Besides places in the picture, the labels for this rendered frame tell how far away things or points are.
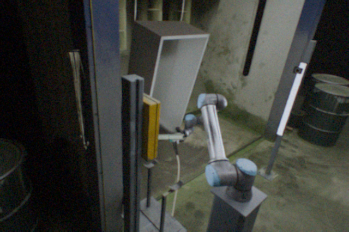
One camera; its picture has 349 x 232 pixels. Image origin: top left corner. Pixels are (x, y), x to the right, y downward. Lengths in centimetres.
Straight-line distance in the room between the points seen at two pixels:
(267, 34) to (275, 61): 40
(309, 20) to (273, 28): 45
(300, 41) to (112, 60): 275
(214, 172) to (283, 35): 251
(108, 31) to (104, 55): 12
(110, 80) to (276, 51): 279
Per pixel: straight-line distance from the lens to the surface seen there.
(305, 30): 359
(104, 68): 133
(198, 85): 440
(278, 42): 372
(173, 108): 278
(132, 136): 90
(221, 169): 166
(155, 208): 147
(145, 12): 337
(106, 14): 129
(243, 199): 184
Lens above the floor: 190
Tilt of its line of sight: 27 degrees down
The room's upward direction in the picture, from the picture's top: 5 degrees clockwise
